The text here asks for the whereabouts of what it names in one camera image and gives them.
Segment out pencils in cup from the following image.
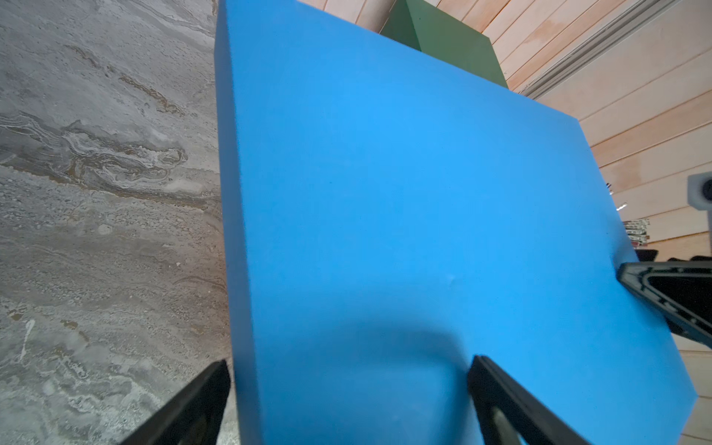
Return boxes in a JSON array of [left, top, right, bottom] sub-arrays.
[[623, 218, 650, 248]]

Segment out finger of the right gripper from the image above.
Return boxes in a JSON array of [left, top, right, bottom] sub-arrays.
[[617, 260, 711, 347]]

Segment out blue shoebox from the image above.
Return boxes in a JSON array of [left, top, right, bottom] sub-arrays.
[[214, 1, 696, 444]]

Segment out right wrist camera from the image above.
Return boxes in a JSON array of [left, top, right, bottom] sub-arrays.
[[687, 172, 712, 211]]

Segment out green shoebox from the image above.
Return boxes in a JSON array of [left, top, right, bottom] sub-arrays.
[[380, 0, 507, 87]]

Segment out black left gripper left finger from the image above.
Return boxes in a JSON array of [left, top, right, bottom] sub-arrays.
[[122, 360, 231, 445]]

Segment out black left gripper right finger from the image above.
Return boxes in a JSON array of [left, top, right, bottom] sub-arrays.
[[467, 355, 587, 445]]

